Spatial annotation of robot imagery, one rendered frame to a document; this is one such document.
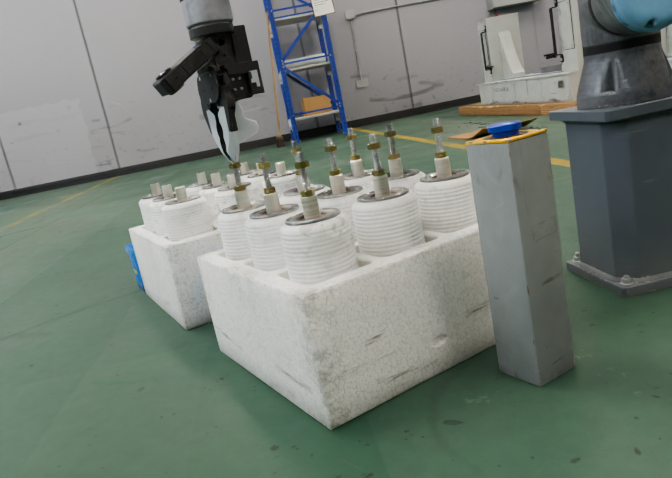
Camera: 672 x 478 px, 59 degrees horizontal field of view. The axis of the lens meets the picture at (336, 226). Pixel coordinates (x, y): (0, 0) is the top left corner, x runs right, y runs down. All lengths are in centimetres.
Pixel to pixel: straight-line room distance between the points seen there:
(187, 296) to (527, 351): 71
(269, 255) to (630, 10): 59
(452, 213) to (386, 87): 661
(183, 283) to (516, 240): 72
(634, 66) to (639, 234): 26
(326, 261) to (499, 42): 486
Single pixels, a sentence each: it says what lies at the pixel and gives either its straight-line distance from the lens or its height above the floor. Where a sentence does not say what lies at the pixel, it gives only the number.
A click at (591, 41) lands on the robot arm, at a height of 41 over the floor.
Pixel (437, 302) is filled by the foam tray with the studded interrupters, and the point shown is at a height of 10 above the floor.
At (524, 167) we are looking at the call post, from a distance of 74.
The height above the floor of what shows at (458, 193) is 23.
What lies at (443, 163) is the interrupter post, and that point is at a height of 27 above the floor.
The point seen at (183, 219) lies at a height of 22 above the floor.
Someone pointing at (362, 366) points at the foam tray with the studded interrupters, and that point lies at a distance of 78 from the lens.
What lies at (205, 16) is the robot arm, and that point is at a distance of 98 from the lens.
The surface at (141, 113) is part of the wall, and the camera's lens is 741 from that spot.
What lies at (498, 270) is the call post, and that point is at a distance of 78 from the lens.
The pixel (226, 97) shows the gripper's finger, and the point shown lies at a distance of 95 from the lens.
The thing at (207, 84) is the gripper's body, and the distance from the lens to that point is 99.
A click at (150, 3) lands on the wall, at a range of 748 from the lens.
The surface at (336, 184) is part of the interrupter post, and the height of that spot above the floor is 27.
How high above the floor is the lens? 40
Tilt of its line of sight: 12 degrees down
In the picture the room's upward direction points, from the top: 11 degrees counter-clockwise
